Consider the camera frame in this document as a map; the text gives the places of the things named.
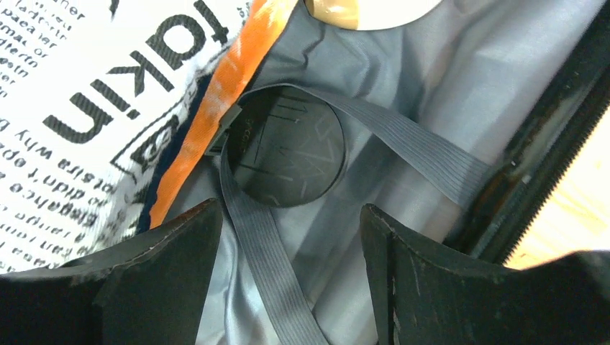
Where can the newspaper print folded cloth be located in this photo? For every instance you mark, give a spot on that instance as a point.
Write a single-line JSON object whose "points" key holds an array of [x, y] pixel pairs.
{"points": [[92, 93]]}

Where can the orange folded garment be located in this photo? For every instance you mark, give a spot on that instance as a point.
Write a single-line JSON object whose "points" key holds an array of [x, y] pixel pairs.
{"points": [[235, 70]]}

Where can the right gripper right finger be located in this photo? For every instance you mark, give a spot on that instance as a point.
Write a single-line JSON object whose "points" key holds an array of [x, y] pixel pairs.
{"points": [[426, 293]]}

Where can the black round cosmetic jar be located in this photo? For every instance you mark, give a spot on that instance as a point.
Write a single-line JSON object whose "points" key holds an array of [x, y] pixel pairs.
{"points": [[285, 148]]}

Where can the white oval cosmetic case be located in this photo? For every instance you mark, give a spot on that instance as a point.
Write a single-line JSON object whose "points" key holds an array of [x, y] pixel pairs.
{"points": [[368, 15]]}

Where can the space astronaut hardshell suitcase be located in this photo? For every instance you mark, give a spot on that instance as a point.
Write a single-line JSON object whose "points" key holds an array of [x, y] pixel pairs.
{"points": [[456, 126]]}

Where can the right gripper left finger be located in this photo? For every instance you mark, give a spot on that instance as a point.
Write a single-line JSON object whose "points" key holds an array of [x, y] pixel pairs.
{"points": [[149, 289]]}

